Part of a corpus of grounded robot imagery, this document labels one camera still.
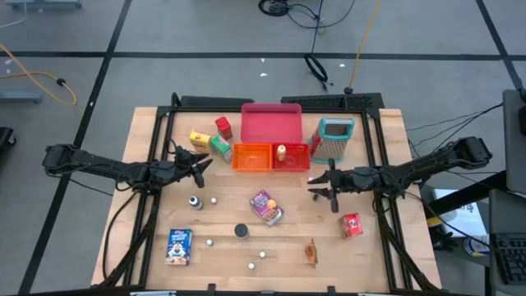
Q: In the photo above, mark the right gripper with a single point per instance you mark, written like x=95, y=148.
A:
x=347, y=181

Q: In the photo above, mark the red plastic basket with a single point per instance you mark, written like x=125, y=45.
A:
x=296, y=162

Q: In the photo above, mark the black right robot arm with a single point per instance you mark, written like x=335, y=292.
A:
x=431, y=164

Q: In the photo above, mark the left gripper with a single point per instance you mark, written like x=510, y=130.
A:
x=183, y=168

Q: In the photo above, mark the black keyboard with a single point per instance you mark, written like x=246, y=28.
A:
x=511, y=257

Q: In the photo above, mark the black aluminium table frame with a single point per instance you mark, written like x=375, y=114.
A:
x=197, y=109

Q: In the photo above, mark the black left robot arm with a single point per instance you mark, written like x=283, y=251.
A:
x=102, y=166

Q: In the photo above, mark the teal metal box grater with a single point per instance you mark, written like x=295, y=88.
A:
x=333, y=144

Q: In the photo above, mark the black caster wheel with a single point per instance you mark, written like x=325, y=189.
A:
x=5, y=135

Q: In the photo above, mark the orange plastic basket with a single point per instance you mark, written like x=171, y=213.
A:
x=251, y=158

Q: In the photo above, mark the yellow cereal box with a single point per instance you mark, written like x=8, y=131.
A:
x=200, y=141

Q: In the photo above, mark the red Froot Loops cereal box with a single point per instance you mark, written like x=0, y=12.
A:
x=224, y=127

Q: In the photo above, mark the purple Raisin Bran cereal box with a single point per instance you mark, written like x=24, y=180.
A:
x=266, y=207

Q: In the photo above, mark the blue Frosted Flakes cereal box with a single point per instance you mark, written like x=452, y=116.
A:
x=179, y=246

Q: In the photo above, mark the red plastic tray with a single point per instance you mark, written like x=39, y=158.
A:
x=271, y=123

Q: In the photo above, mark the orange brown sauce sachet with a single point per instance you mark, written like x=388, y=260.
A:
x=311, y=251

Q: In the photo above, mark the grey monitor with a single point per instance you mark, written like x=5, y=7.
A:
x=515, y=144

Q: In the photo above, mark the black yellow tool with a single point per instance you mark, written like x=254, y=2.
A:
x=441, y=238

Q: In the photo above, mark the small red snack box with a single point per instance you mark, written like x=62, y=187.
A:
x=350, y=226

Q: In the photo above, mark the grey cart base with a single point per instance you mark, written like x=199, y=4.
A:
x=41, y=3
x=20, y=97

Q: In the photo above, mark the green cereal box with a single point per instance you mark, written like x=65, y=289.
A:
x=221, y=148

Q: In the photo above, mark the small yellow mustard bottle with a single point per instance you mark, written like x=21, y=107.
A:
x=281, y=153

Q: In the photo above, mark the white paper sheet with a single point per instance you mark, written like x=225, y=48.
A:
x=464, y=214

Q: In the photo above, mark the grey desk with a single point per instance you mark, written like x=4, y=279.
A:
x=507, y=209

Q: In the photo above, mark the garlic powder spice jar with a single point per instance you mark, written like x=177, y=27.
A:
x=241, y=230

